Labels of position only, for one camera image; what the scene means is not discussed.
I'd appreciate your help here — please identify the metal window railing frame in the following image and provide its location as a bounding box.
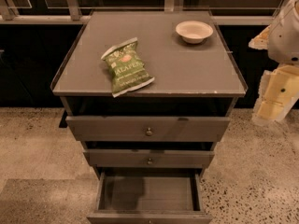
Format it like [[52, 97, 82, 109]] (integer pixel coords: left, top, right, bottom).
[[0, 0, 289, 25]]

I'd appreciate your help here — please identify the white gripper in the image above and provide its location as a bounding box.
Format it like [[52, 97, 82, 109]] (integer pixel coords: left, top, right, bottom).
[[249, 0, 299, 125]]

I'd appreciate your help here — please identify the green jalapeno chip bag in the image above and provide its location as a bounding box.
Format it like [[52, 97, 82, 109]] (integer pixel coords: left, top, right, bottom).
[[101, 37, 155, 98]]

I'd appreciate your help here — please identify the grey top drawer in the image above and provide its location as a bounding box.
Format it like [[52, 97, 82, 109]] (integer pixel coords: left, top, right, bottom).
[[66, 116, 230, 142]]

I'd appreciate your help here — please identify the grey drawer cabinet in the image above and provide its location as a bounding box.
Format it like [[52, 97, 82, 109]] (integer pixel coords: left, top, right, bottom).
[[50, 10, 249, 179]]

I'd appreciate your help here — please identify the grey open bottom drawer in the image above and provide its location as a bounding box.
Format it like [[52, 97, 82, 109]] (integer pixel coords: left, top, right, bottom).
[[87, 170, 212, 224]]

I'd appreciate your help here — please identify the white paper bowl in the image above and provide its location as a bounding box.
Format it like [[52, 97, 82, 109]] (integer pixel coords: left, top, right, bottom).
[[176, 21, 213, 44]]

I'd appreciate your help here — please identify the grey middle drawer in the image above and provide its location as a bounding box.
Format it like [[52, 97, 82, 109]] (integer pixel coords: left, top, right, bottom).
[[83, 149, 214, 168]]

